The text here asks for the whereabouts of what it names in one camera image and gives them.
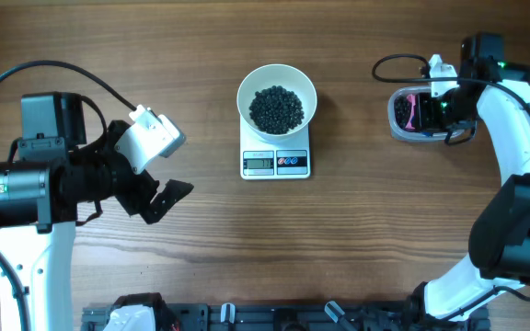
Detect pink scoop with blue handle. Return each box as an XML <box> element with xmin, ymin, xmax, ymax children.
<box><xmin>404</xmin><ymin>93</ymin><xmax>434</xmax><ymax>137</ymax></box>

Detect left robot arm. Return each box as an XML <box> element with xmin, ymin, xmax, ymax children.
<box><xmin>0</xmin><ymin>92</ymin><xmax>192</xmax><ymax>330</ymax></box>

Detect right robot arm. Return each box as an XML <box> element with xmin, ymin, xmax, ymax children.
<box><xmin>390</xmin><ymin>32</ymin><xmax>530</xmax><ymax>326</ymax></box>

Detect white digital kitchen scale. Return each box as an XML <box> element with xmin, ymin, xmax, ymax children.
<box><xmin>239</xmin><ymin>119</ymin><xmax>311</xmax><ymax>180</ymax></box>

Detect black beans in bowl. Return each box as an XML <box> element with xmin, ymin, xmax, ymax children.
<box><xmin>248</xmin><ymin>86</ymin><xmax>305</xmax><ymax>135</ymax></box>

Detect white round bowl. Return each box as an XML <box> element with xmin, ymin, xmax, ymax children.
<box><xmin>236</xmin><ymin>63</ymin><xmax>318</xmax><ymax>141</ymax></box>

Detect pile of black beans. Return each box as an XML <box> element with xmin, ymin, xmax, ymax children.
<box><xmin>394</xmin><ymin>96</ymin><xmax>413</xmax><ymax>130</ymax></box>

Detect clear plastic food container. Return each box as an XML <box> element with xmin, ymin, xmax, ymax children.
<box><xmin>387</xmin><ymin>86</ymin><xmax>476</xmax><ymax>145</ymax></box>

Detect right black camera cable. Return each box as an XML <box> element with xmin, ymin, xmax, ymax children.
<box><xmin>371</xmin><ymin>53</ymin><xmax>530</xmax><ymax>323</ymax></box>

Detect black camera cable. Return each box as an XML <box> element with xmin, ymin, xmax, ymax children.
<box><xmin>0</xmin><ymin>59</ymin><xmax>137</xmax><ymax>331</ymax></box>
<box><xmin>371</xmin><ymin>53</ymin><xmax>530</xmax><ymax>323</ymax></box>

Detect left black camera cable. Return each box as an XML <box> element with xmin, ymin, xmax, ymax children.
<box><xmin>0</xmin><ymin>59</ymin><xmax>137</xmax><ymax>331</ymax></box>

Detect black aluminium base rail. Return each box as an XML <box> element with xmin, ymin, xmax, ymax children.
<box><xmin>81</xmin><ymin>292</ymin><xmax>491</xmax><ymax>331</ymax></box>

